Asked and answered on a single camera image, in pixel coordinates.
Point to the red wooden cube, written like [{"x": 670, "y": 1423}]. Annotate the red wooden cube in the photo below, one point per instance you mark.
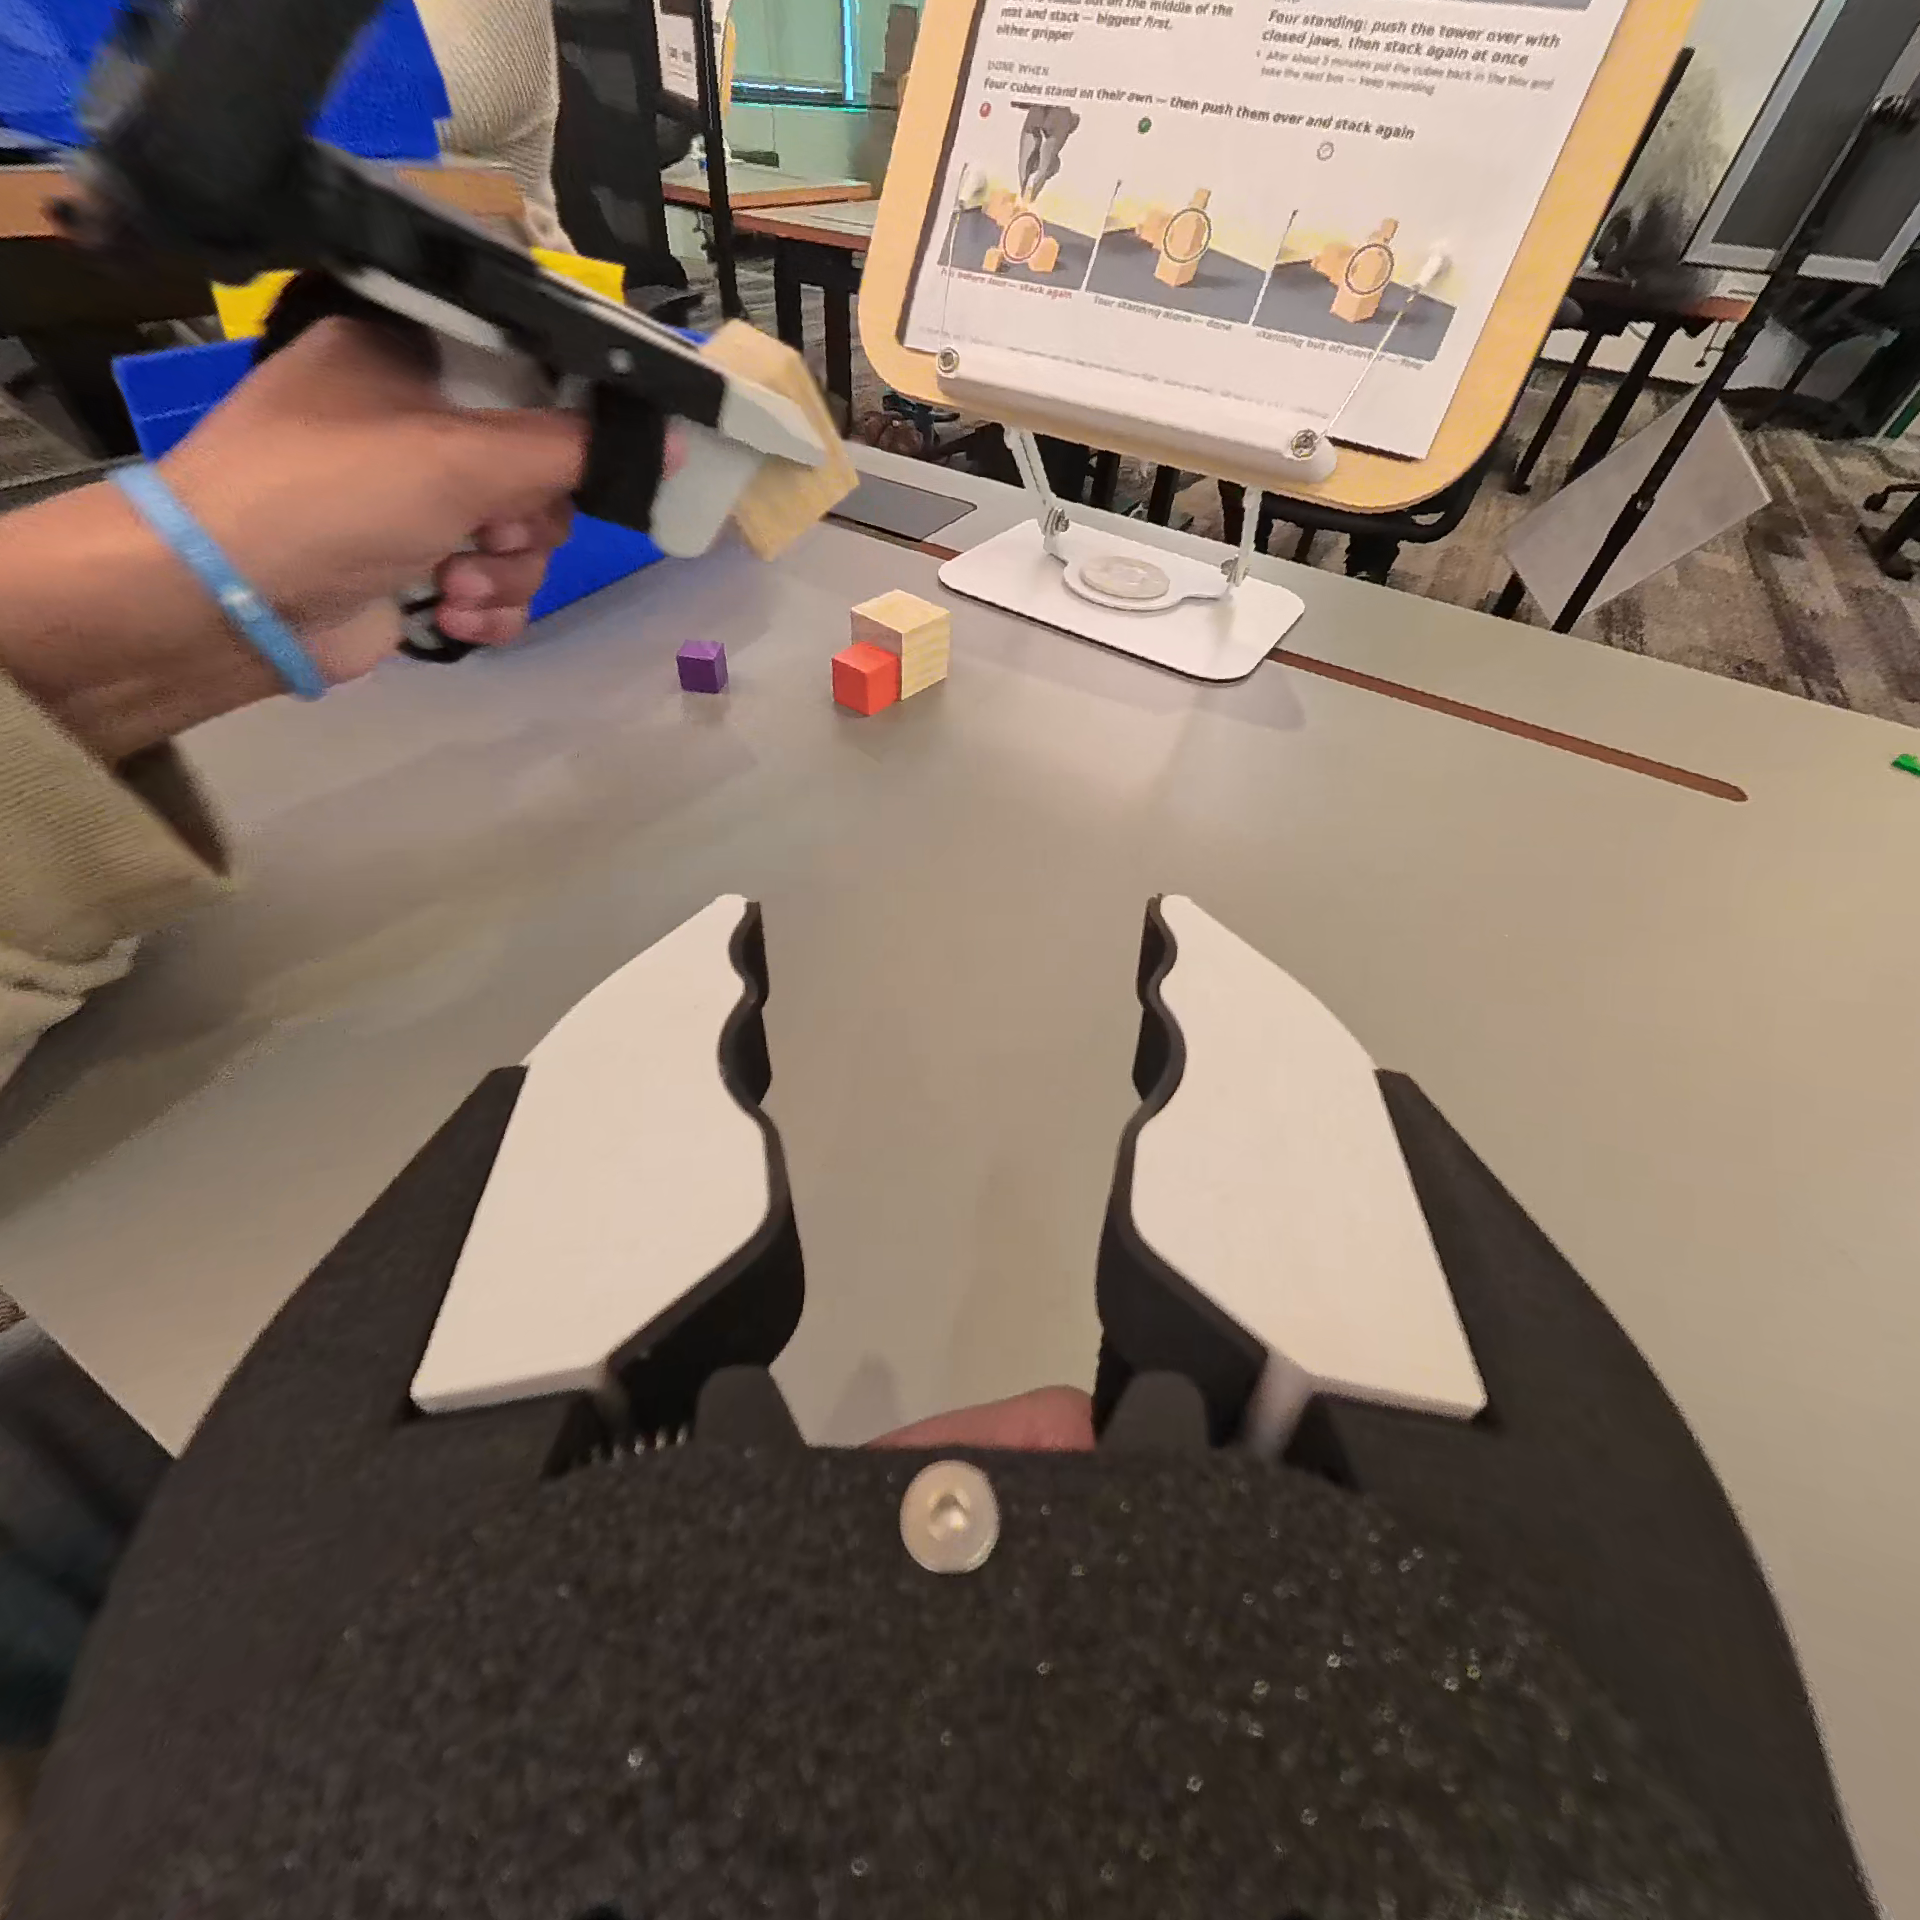
[{"x": 862, "y": 681}]

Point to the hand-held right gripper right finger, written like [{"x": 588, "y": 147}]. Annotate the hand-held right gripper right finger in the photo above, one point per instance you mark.
[{"x": 1298, "y": 1203}]

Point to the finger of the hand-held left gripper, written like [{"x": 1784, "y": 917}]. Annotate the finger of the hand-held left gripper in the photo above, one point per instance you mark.
[{"x": 599, "y": 350}]

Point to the black office chair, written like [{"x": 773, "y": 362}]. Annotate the black office chair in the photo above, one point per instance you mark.
[{"x": 631, "y": 149}]

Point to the medium wooden cube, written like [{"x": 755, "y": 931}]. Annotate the medium wooden cube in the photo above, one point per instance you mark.
[{"x": 903, "y": 634}]

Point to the purple wooden cube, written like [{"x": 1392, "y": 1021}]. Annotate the purple wooden cube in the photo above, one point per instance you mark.
[{"x": 706, "y": 670}]

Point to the wooden display board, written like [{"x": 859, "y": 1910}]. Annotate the wooden display board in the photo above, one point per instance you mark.
[{"x": 898, "y": 299}]

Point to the large wooden cube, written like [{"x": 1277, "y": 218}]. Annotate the large wooden cube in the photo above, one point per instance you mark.
[{"x": 786, "y": 450}]

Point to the blue wristband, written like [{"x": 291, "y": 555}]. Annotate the blue wristband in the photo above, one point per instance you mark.
[{"x": 228, "y": 588}]

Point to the white instruction sheet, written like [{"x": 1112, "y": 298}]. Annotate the white instruction sheet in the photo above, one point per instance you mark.
[{"x": 1261, "y": 183}]

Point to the yellow plastic bin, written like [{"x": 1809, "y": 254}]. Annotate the yellow plastic bin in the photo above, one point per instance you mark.
[{"x": 258, "y": 299}]

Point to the white slanted panel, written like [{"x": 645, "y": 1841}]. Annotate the white slanted panel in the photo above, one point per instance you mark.
[{"x": 1634, "y": 506}]

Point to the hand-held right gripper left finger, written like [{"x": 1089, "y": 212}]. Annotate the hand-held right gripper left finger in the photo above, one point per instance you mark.
[{"x": 599, "y": 1203}]

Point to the person's left hand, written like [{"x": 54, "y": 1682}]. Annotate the person's left hand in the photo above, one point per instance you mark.
[{"x": 346, "y": 496}]

